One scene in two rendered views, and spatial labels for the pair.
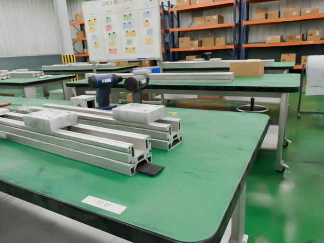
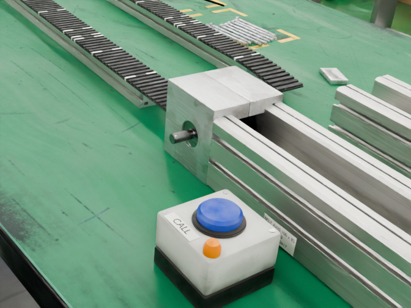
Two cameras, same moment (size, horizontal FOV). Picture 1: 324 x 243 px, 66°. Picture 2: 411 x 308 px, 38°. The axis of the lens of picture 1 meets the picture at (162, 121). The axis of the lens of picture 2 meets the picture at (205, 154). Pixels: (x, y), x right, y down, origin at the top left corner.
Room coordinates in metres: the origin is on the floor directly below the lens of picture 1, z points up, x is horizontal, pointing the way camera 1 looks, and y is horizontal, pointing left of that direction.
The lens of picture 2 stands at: (0.51, 0.60, 1.16)
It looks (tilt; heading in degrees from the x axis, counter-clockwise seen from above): 31 degrees down; 17
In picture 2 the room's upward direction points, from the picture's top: 6 degrees clockwise
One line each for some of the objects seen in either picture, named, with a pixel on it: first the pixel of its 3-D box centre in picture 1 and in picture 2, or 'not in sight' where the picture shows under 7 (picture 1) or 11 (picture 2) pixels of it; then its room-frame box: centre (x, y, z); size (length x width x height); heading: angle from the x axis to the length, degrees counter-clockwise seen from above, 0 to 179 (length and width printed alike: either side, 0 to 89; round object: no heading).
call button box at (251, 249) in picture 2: not in sight; (222, 244); (0.92, 0.70, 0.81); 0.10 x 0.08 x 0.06; 146
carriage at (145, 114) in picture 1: (139, 116); not in sight; (0.88, 0.08, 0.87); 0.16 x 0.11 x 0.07; 56
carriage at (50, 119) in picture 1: (51, 122); not in sight; (0.86, 0.40, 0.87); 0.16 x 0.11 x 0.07; 56
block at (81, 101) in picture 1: (82, 105); not in sight; (1.35, 0.43, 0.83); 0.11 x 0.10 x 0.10; 152
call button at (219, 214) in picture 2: not in sight; (219, 217); (0.91, 0.70, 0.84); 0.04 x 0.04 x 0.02
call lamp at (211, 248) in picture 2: not in sight; (212, 246); (0.87, 0.69, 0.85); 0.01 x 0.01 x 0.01
